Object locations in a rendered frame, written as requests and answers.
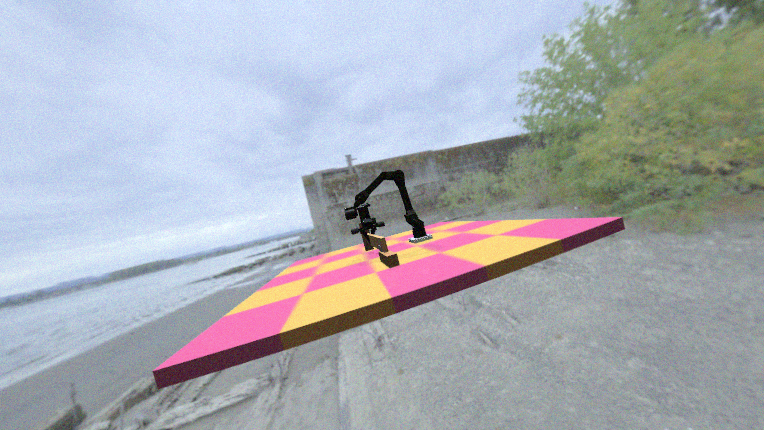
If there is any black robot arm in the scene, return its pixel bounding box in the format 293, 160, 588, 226
344, 170, 428, 238

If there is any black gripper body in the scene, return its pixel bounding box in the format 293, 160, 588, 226
351, 215, 385, 235

